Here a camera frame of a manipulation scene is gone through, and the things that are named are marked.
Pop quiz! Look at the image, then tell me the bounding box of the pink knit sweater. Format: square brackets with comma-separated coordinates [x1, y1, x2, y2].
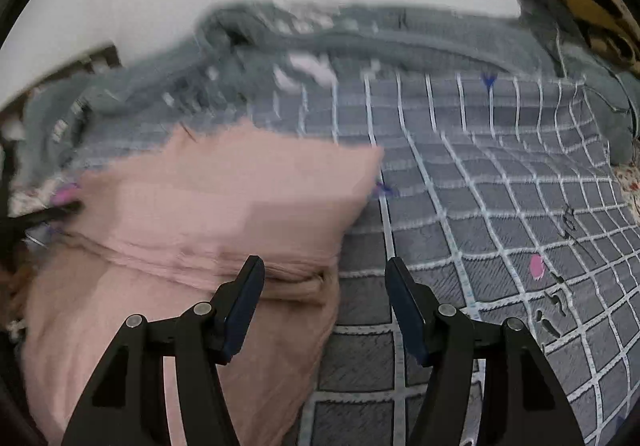
[20, 128, 386, 446]

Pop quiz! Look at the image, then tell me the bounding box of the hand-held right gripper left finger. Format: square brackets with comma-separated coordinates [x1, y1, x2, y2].
[60, 255, 266, 446]

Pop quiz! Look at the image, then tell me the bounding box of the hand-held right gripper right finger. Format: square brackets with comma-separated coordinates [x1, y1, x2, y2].
[385, 256, 586, 446]

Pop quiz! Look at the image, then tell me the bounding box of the grey checked bed sheet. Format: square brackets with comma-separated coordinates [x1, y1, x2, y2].
[10, 66, 640, 446]

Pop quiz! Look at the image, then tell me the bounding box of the brown clothing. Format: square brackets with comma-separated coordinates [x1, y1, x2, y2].
[544, 0, 640, 72]

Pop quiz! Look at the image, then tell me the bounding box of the floral mattress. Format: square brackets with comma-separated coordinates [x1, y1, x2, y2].
[612, 161, 640, 223]

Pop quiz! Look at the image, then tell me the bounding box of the grey floral blanket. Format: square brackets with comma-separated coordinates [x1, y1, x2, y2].
[22, 0, 640, 167]

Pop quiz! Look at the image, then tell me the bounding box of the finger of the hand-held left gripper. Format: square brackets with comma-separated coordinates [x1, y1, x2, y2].
[0, 200, 84, 247]

